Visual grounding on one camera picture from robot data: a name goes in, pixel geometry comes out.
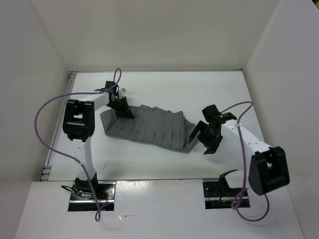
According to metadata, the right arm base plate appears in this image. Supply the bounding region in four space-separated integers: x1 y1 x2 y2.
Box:
202 179 241 210

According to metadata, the aluminium table frame rail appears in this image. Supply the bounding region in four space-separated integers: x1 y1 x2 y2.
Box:
39 70 78 182

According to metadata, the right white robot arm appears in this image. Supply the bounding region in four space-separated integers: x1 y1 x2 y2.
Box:
189 113 290 196

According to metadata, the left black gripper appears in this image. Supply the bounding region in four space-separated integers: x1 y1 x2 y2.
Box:
107 97 134 120

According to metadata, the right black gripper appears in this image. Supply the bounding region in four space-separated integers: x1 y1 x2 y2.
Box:
189 120 223 154

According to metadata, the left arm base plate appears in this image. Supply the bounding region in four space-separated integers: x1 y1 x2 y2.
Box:
61 181 116 212

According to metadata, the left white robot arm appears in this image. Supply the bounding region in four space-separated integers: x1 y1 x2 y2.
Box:
63 86 134 199

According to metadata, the grey pleated skirt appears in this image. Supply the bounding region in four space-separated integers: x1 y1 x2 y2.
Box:
100 105 198 153

